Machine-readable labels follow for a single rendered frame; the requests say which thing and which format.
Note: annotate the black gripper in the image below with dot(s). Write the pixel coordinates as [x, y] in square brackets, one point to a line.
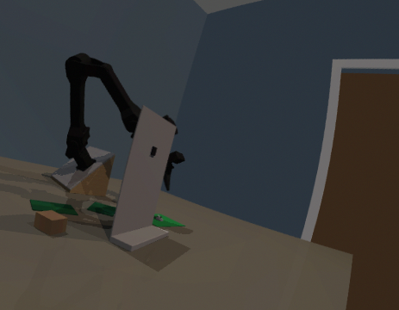
[174, 157]

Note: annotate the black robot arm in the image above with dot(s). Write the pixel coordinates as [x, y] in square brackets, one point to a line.
[78, 68]

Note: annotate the green square mat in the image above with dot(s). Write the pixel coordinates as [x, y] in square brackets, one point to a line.
[167, 222]

